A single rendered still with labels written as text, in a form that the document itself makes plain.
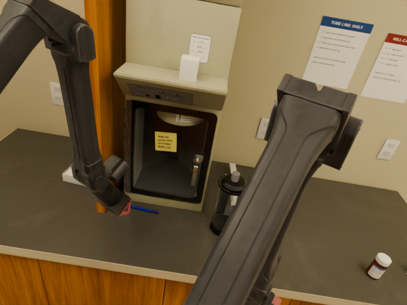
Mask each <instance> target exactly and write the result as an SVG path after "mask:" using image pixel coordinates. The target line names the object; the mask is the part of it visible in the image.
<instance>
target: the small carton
mask: <svg viewBox="0 0 407 305"><path fill-rule="evenodd" d="M199 61H200V57H198V56H191V55H187V54H183V55H182V57H181V60H180V70H179V80H186V81H190V82H196V80H197V74H198V69H199Z"/></svg>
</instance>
